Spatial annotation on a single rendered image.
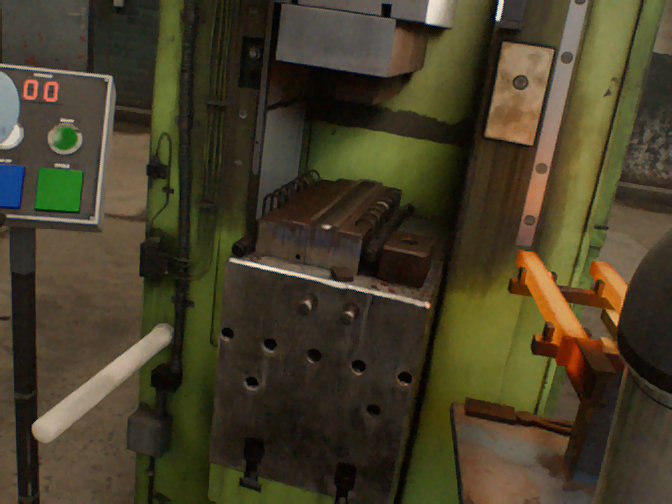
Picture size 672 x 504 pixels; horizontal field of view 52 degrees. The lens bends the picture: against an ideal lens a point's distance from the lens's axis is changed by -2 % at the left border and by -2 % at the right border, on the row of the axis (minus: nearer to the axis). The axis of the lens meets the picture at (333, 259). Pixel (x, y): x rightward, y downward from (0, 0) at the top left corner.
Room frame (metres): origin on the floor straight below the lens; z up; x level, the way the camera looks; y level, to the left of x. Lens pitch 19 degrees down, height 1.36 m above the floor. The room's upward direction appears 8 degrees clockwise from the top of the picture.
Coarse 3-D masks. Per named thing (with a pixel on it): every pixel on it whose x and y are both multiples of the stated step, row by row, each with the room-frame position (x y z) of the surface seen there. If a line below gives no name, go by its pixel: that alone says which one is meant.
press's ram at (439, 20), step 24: (264, 0) 1.25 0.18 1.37; (288, 0) 1.24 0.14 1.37; (312, 0) 1.22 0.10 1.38; (336, 0) 1.22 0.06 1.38; (360, 0) 1.21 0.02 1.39; (384, 0) 1.20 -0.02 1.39; (408, 0) 1.19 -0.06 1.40; (432, 0) 1.20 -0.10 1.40; (456, 0) 1.57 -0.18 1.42; (432, 24) 1.27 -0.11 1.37
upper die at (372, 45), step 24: (288, 24) 1.23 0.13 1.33; (312, 24) 1.22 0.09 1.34; (336, 24) 1.21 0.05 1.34; (360, 24) 1.21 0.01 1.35; (384, 24) 1.20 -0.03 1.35; (408, 24) 1.32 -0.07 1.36; (288, 48) 1.23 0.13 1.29; (312, 48) 1.22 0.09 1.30; (336, 48) 1.21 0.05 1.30; (360, 48) 1.20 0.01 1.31; (384, 48) 1.20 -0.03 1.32; (408, 48) 1.36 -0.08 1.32; (360, 72) 1.20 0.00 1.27; (384, 72) 1.19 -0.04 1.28; (408, 72) 1.40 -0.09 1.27
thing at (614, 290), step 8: (592, 264) 1.09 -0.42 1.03; (600, 264) 1.08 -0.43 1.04; (608, 264) 1.09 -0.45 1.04; (592, 272) 1.08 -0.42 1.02; (600, 272) 1.04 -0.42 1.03; (608, 272) 1.04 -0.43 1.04; (616, 272) 1.05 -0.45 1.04; (608, 280) 1.00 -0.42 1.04; (616, 280) 1.01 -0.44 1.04; (608, 288) 0.99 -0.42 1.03; (616, 288) 0.97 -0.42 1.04; (624, 288) 0.97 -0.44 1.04; (608, 296) 0.98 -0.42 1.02; (616, 296) 0.94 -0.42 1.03; (616, 304) 0.94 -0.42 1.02
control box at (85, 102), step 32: (0, 64) 1.23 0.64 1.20; (32, 96) 1.22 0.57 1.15; (64, 96) 1.23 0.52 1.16; (96, 96) 1.25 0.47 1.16; (32, 128) 1.19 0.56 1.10; (96, 128) 1.22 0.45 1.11; (0, 160) 1.15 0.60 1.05; (32, 160) 1.17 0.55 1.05; (64, 160) 1.18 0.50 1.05; (96, 160) 1.19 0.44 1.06; (32, 192) 1.14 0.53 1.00; (96, 192) 1.17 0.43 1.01; (32, 224) 1.15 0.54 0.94; (64, 224) 1.15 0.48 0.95; (96, 224) 1.14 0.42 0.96
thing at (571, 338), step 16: (528, 256) 1.07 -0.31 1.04; (528, 272) 1.00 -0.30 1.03; (544, 272) 0.99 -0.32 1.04; (544, 288) 0.92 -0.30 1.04; (544, 304) 0.88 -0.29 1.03; (560, 304) 0.87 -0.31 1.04; (560, 320) 0.81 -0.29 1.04; (576, 320) 0.82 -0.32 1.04; (560, 336) 0.78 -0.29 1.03; (576, 336) 0.76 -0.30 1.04; (560, 352) 0.74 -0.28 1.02; (576, 352) 0.73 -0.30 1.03; (592, 352) 0.70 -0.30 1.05; (576, 368) 0.72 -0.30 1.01; (592, 368) 0.66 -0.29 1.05; (608, 368) 0.66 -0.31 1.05; (576, 384) 0.69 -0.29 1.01; (592, 384) 0.66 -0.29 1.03; (592, 400) 0.66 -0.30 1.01
